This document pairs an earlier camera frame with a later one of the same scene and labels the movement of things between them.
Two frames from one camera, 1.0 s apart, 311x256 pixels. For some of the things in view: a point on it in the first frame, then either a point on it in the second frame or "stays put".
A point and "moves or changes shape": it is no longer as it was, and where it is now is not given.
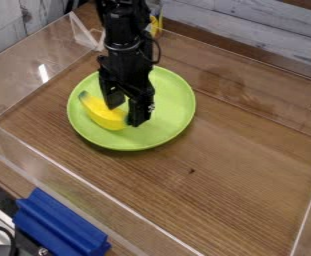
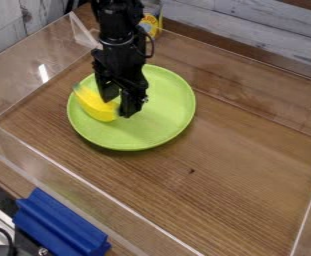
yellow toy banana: [112, 119] moves or changes shape
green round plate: [170, 118] stays put
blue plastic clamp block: [54, 227] stays put
